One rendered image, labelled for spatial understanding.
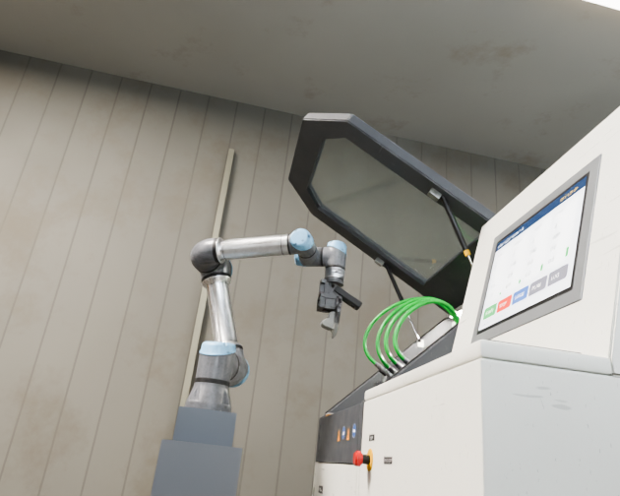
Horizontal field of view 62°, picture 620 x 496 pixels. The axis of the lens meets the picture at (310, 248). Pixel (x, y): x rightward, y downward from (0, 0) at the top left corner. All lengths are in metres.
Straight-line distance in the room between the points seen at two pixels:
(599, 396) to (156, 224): 3.18
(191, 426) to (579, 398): 1.15
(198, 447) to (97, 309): 2.04
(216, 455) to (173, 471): 0.13
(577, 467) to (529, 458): 0.07
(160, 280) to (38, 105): 1.58
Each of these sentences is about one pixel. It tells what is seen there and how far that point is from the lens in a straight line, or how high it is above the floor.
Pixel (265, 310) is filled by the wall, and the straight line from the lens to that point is 3.56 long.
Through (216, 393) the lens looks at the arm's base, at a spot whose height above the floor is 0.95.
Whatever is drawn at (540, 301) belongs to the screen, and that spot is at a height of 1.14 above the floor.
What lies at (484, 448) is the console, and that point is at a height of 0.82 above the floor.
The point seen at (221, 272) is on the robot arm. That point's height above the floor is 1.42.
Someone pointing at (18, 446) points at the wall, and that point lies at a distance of 3.55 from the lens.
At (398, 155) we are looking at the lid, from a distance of 1.79.
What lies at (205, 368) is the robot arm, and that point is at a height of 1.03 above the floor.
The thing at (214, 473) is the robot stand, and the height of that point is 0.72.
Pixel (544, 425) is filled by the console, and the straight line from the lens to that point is 0.89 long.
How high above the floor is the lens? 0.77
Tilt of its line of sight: 23 degrees up
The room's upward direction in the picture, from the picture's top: 6 degrees clockwise
